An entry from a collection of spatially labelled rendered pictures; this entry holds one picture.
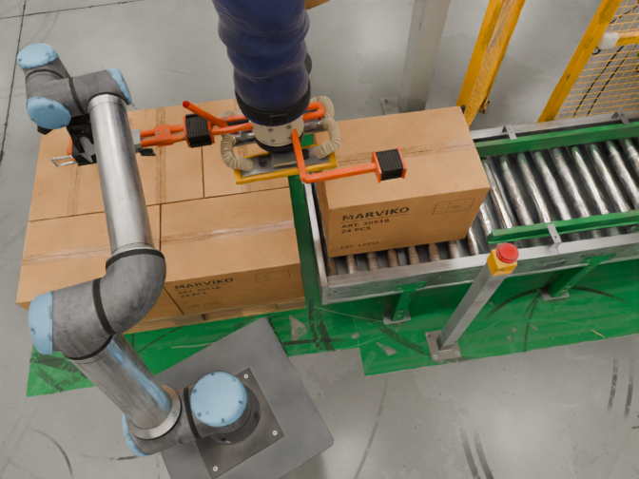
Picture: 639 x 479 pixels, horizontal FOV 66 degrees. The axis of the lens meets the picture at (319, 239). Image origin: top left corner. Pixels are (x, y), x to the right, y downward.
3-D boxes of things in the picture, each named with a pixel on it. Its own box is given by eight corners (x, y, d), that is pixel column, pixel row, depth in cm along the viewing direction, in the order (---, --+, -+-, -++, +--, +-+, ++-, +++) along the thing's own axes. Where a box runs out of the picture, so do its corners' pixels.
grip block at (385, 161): (396, 156, 154) (398, 145, 149) (405, 179, 150) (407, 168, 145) (371, 161, 153) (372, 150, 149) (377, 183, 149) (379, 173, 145)
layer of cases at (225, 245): (281, 142, 295) (276, 92, 260) (304, 297, 248) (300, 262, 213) (78, 168, 289) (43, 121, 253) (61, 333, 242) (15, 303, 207)
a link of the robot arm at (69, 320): (201, 446, 147) (103, 320, 89) (142, 467, 145) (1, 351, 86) (193, 398, 157) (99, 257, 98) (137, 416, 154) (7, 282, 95)
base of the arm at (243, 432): (271, 419, 162) (269, 413, 154) (222, 457, 157) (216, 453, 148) (240, 373, 170) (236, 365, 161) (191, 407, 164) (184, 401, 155)
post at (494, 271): (447, 336, 252) (511, 246, 164) (451, 350, 249) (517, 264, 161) (435, 338, 252) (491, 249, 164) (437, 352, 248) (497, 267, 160)
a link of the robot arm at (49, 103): (70, 98, 116) (66, 62, 121) (18, 109, 114) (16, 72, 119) (87, 125, 124) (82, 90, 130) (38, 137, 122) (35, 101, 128)
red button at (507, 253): (512, 246, 164) (515, 240, 160) (518, 265, 161) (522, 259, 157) (491, 249, 164) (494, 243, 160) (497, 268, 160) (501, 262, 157)
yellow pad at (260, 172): (331, 144, 170) (331, 135, 165) (338, 167, 165) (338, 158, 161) (232, 162, 167) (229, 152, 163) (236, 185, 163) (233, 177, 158)
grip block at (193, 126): (212, 122, 162) (208, 109, 157) (215, 145, 158) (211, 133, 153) (186, 126, 162) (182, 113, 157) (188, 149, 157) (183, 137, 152)
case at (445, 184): (440, 165, 235) (460, 105, 200) (464, 239, 216) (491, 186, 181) (315, 182, 232) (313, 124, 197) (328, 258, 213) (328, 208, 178)
